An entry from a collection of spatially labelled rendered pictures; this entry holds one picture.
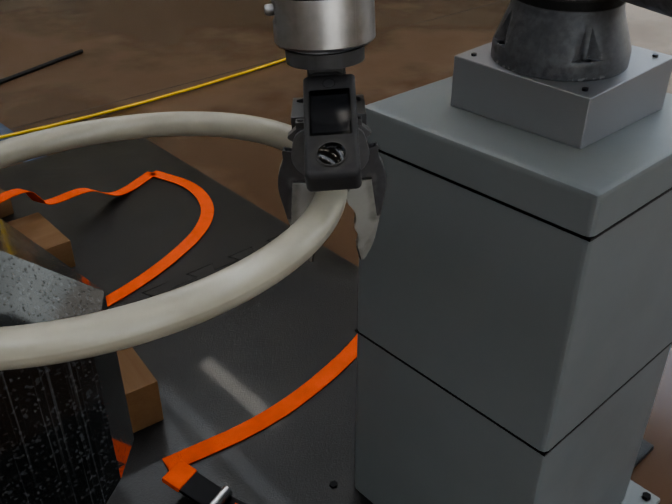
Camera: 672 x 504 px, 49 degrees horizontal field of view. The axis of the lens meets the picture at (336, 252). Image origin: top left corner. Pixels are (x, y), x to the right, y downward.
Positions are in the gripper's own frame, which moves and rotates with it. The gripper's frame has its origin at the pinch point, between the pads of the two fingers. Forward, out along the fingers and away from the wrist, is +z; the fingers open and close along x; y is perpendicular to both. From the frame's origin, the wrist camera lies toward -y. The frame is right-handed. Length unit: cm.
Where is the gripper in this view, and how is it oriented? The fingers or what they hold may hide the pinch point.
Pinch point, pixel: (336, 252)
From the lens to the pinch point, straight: 73.5
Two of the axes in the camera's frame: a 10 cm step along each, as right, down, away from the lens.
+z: 0.5, 8.7, 4.9
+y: -0.2, -4.9, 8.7
